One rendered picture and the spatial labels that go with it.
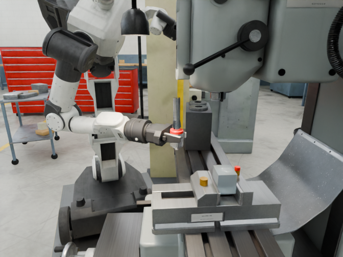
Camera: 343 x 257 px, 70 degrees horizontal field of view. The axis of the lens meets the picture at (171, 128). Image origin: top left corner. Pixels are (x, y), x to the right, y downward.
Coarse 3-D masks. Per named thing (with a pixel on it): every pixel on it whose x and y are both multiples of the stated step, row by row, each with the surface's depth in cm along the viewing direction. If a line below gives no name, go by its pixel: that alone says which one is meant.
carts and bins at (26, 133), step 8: (32, 88) 344; (40, 88) 336; (8, 96) 298; (16, 96) 299; (24, 96) 303; (32, 96) 313; (40, 96) 316; (16, 104) 360; (8, 128) 298; (24, 128) 356; (32, 128) 356; (40, 128) 334; (48, 128) 315; (296, 128) 255; (8, 136) 301; (16, 136) 325; (24, 136) 325; (32, 136) 325; (40, 136) 325; (48, 136) 325; (56, 136) 394; (16, 160) 312
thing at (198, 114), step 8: (192, 104) 122; (200, 104) 121; (208, 104) 126; (192, 112) 110; (200, 112) 110; (208, 112) 110; (192, 120) 111; (200, 120) 111; (208, 120) 111; (192, 128) 113; (200, 128) 112; (208, 128) 112; (192, 136) 114; (200, 136) 114; (208, 136) 113; (192, 144) 115; (200, 144) 115; (208, 144) 115
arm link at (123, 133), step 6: (126, 114) 95; (132, 114) 94; (126, 120) 91; (132, 120) 88; (120, 126) 89; (126, 126) 87; (114, 132) 91; (120, 132) 89; (126, 132) 87; (120, 138) 93; (126, 138) 93
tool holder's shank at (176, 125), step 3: (174, 99) 80; (177, 99) 79; (174, 102) 80; (177, 102) 80; (174, 105) 80; (177, 105) 80; (174, 108) 81; (177, 108) 80; (174, 111) 81; (177, 111) 81; (174, 114) 81; (177, 114) 81; (174, 117) 82; (177, 117) 81; (174, 120) 82; (177, 120) 82; (174, 123) 82; (177, 123) 82; (180, 123) 83; (174, 126) 82; (177, 126) 82; (180, 126) 83; (174, 129) 83; (177, 129) 83
